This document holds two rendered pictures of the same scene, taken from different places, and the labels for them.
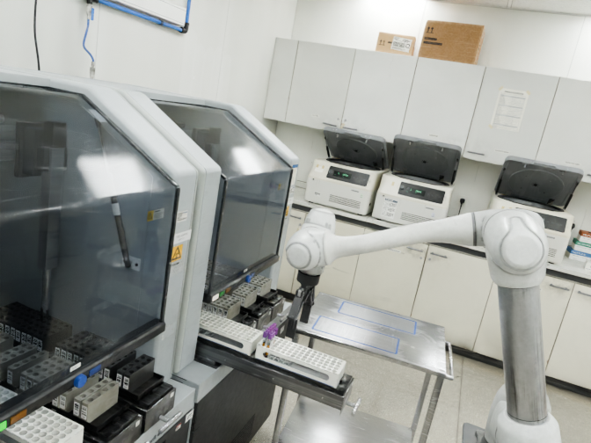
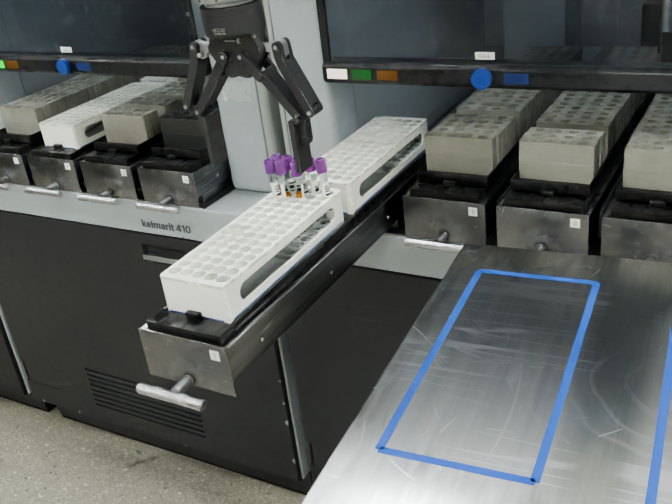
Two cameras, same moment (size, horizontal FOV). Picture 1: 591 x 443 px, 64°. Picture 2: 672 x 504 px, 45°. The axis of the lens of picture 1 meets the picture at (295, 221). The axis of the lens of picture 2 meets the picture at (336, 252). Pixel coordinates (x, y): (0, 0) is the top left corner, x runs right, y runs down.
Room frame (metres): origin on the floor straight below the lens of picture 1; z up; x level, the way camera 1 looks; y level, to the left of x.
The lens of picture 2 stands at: (1.80, -1.03, 1.31)
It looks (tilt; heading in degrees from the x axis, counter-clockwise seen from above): 27 degrees down; 104
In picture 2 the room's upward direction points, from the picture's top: 7 degrees counter-clockwise
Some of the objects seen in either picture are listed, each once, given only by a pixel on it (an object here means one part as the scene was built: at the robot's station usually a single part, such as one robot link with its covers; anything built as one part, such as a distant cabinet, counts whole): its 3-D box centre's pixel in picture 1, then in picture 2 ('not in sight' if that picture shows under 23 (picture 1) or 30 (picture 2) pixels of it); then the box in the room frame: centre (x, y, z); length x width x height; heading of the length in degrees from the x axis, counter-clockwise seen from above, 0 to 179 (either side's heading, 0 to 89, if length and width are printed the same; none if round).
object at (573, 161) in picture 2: (249, 298); (557, 160); (1.88, 0.13, 0.85); 0.12 x 0.02 x 0.06; 161
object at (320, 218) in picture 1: (317, 233); not in sight; (1.47, -0.08, 1.29); 0.13 x 0.11 x 0.16; 167
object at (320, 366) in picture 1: (300, 360); (261, 249); (1.47, -0.10, 0.83); 0.30 x 0.10 x 0.06; 72
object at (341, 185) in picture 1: (351, 169); not in sight; (4.12, -0.39, 1.22); 0.62 x 0.56 x 0.64; 159
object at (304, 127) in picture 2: not in sight; (310, 124); (1.56, -0.10, 1.00); 0.03 x 0.01 x 0.05; 162
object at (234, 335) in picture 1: (220, 331); (366, 164); (1.57, 0.20, 0.83); 0.30 x 0.10 x 0.06; 71
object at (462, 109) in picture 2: not in sight; (489, 125); (1.77, 0.31, 0.85); 0.12 x 0.02 x 0.06; 162
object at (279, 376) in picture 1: (261, 361); (316, 240); (1.52, 0.03, 0.78); 0.73 x 0.14 x 0.09; 71
